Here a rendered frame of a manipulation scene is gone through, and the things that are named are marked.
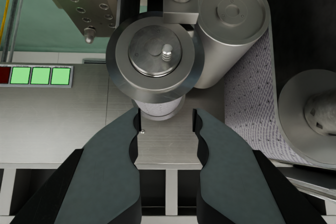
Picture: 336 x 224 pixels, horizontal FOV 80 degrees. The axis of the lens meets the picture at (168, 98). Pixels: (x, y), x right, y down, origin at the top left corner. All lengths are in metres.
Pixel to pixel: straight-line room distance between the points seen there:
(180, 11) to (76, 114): 0.47
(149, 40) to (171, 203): 0.47
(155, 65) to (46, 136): 0.48
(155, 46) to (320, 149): 0.27
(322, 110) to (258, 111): 0.09
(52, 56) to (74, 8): 2.98
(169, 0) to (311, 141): 0.28
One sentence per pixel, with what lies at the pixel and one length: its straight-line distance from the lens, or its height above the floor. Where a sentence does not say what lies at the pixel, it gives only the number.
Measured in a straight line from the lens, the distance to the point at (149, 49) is 0.29.
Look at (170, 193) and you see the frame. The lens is 0.63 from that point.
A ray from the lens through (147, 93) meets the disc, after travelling 0.29.
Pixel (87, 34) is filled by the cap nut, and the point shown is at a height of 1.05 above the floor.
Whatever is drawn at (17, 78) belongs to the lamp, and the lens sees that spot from 0.76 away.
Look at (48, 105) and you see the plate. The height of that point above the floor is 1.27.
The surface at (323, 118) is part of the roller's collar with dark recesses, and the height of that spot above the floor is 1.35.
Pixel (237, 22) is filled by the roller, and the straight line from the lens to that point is 0.35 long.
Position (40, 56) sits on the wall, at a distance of 3.69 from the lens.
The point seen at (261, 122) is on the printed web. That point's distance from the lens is 0.37.
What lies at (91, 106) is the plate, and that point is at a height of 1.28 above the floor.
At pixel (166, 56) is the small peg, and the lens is 0.26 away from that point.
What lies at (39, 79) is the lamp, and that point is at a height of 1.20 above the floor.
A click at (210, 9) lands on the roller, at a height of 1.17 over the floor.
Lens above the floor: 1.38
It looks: 12 degrees down
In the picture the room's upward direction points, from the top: 179 degrees counter-clockwise
